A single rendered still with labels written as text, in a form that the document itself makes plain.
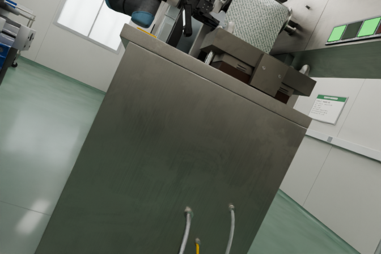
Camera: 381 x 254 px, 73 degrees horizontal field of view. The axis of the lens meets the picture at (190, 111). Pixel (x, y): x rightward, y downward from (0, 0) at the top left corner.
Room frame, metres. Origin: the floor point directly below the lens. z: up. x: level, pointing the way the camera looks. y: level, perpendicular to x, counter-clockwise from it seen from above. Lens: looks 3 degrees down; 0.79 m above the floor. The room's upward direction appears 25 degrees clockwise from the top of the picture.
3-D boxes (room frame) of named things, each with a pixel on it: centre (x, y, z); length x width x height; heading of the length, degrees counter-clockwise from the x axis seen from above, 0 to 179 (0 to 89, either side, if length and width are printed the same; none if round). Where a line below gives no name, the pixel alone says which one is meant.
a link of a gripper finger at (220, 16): (0.99, 0.04, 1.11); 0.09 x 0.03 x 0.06; 103
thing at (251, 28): (1.04, -0.08, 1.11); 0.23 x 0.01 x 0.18; 104
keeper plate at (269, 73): (0.85, -0.18, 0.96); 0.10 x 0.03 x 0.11; 104
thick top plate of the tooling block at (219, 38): (0.94, -0.15, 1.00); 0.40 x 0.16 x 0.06; 104
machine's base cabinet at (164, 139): (1.99, 0.24, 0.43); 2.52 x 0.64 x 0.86; 14
